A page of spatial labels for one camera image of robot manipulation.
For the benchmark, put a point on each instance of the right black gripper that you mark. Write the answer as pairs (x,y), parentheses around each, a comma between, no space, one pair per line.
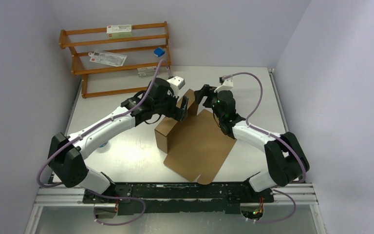
(207,91)

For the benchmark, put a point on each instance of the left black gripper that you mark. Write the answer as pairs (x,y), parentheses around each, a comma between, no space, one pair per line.
(177,113)

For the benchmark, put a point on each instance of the brown cardboard box sheet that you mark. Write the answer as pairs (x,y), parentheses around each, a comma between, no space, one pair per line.
(196,148)

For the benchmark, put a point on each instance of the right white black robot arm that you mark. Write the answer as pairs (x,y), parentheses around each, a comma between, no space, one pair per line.
(284,156)

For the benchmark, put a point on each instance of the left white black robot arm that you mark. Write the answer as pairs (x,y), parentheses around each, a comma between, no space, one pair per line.
(67,154)

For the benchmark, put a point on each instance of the small white box lower shelf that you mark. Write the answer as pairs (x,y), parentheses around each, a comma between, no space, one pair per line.
(146,71)

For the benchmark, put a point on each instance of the small blue box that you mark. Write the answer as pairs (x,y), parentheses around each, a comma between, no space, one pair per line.
(158,52)

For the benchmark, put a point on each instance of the white green box top shelf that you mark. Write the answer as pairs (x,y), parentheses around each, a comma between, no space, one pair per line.
(119,31)

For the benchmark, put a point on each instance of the orange wooden shelf rack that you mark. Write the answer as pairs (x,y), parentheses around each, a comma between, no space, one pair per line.
(111,50)

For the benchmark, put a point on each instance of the clear plastic package red label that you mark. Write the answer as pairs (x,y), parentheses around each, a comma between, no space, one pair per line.
(107,58)

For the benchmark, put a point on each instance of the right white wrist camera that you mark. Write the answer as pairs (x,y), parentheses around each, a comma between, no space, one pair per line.
(226,84)

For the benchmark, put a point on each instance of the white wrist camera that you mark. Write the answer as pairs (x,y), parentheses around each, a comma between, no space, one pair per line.
(226,84)
(176,83)

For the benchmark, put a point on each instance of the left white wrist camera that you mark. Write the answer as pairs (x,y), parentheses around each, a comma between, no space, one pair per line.
(176,83)

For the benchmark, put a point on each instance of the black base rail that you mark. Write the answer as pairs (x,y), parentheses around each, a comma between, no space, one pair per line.
(184,197)

